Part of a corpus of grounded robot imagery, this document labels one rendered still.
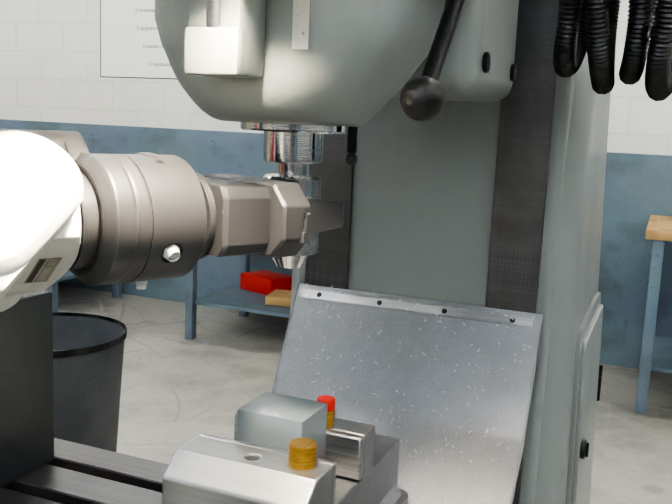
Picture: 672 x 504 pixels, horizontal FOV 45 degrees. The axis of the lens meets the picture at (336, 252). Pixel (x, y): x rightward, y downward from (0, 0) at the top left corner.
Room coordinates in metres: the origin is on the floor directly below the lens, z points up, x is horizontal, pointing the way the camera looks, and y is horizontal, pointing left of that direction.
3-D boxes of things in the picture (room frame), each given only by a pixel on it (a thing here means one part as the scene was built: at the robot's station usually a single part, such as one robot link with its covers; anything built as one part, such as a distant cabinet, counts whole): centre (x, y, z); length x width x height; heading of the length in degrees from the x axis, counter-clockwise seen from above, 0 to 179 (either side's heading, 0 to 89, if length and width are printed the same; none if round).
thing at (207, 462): (0.61, 0.06, 1.03); 0.12 x 0.06 x 0.04; 67
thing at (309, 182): (0.66, 0.04, 1.26); 0.05 x 0.05 x 0.01
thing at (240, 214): (0.60, 0.10, 1.24); 0.13 x 0.12 x 0.10; 43
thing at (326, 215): (0.64, 0.02, 1.24); 0.06 x 0.02 x 0.03; 133
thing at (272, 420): (0.66, 0.04, 1.05); 0.06 x 0.05 x 0.06; 67
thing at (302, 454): (0.60, 0.02, 1.06); 0.02 x 0.02 x 0.02
